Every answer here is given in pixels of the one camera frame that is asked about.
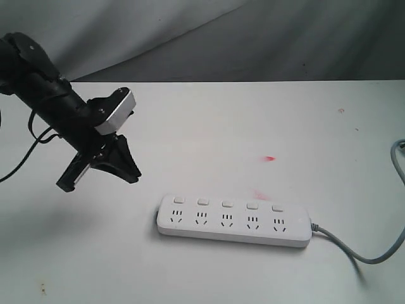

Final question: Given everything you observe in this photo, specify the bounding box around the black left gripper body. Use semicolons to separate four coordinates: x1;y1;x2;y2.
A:
56;98;112;193

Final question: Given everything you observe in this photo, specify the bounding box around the white five-outlet power strip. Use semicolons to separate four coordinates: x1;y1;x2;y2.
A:
156;194;312;248

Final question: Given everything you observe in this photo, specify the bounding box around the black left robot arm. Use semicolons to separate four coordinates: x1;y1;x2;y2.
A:
1;32;141;193

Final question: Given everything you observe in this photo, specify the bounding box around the grey backdrop cloth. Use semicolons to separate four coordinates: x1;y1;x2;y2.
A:
1;1;404;82

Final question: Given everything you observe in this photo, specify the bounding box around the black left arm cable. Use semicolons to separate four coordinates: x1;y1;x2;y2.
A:
0;109;61;183

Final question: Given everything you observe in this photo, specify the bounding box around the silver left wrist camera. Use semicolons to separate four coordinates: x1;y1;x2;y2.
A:
89;87;136;136

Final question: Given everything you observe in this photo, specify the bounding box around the grey power cord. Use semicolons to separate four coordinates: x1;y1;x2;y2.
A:
309;138;405;265

